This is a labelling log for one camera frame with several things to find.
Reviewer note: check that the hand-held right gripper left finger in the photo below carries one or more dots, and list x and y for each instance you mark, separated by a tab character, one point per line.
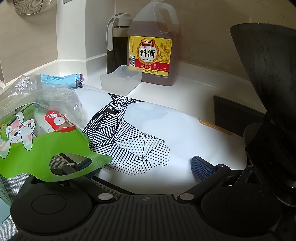
87	165

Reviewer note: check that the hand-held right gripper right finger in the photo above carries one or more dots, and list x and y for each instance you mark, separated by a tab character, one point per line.
203	168

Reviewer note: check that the green cartoon plastic bag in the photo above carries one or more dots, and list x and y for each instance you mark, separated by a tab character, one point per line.
46	144

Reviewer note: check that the translucent plastic container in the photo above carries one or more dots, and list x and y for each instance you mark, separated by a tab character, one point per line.
115	81

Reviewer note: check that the white mat geometric print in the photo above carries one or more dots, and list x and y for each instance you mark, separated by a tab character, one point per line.
185	129

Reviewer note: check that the yellow flat pad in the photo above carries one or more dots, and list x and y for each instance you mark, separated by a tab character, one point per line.
215	127

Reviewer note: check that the red white packet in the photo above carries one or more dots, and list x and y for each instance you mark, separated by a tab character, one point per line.
59	120

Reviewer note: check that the black gas stove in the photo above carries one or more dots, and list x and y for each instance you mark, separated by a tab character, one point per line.
231	111

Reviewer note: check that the grey felt mat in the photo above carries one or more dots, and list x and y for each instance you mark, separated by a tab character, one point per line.
18	184

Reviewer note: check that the crumpled clear plastic wrap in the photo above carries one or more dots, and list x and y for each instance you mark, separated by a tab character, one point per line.
53	97

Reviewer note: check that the pale blue sheet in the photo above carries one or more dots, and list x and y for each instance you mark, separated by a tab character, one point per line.
4	199

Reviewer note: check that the dark sauce dispenser bottle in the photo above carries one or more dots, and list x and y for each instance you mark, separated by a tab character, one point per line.
116	51

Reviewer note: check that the cooking wine jug yellow label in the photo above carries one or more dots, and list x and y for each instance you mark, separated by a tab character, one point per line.
150	53

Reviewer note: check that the black wok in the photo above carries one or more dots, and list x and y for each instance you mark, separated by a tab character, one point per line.
266	58

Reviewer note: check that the metal mesh strainer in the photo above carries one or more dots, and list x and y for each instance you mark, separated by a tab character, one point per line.
30	7

